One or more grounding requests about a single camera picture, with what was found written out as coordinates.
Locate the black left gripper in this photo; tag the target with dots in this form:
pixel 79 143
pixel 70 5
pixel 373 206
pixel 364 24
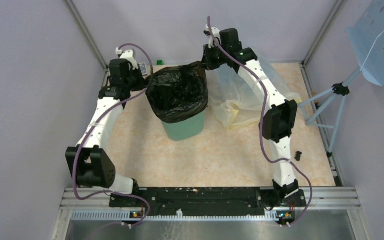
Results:
pixel 142 81

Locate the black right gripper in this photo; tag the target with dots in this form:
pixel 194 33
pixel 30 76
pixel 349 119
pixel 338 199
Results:
pixel 206 63

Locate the black trash bag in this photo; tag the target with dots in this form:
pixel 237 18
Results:
pixel 178 93

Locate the clear plastic bag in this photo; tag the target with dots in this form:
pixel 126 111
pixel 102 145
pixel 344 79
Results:
pixel 231 99

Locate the green plastic trash bin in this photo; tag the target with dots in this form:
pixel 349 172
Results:
pixel 185 129

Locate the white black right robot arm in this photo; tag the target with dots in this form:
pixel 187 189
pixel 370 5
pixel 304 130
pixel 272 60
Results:
pixel 278 114

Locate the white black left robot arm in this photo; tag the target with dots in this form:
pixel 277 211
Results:
pixel 89 164

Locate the blue playing card deck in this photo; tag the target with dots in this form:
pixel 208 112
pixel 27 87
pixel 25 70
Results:
pixel 143 68

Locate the small green block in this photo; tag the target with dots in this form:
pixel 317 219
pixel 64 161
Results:
pixel 159 62

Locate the small black plastic piece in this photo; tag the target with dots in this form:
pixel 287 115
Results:
pixel 298 156

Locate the perforated light blue panel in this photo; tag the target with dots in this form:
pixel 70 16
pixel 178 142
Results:
pixel 367 40

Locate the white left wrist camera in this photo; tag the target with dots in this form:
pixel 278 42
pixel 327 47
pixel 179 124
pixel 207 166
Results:
pixel 127 55

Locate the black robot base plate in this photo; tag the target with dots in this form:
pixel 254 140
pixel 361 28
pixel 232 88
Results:
pixel 207 201

